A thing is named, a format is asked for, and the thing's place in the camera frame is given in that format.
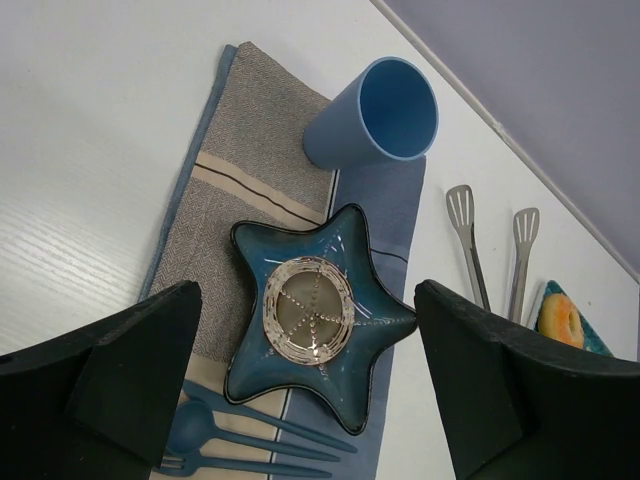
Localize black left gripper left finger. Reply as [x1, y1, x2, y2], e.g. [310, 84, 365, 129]
[1, 281, 202, 479]

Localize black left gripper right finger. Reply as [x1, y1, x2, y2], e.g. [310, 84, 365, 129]
[414, 280, 639, 479]

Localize stainless steel tongs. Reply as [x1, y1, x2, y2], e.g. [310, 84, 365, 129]
[445, 184, 541, 324]

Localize blue plastic fork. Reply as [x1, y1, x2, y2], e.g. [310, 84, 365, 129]
[156, 455, 188, 477]

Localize blue plastic spoon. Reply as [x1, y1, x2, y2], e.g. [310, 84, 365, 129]
[163, 400, 340, 478]

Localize orange sugared donut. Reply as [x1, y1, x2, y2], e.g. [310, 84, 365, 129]
[538, 293, 584, 349]

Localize teal floral tray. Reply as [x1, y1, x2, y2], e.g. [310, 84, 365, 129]
[527, 280, 614, 357]

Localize blue star-shaped dish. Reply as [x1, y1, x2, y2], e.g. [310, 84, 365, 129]
[223, 203, 417, 436]

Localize blue beige striped placemat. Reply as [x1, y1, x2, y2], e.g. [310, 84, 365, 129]
[138, 41, 427, 480]

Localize light blue plastic cup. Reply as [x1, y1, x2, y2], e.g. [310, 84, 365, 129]
[303, 57, 439, 170]

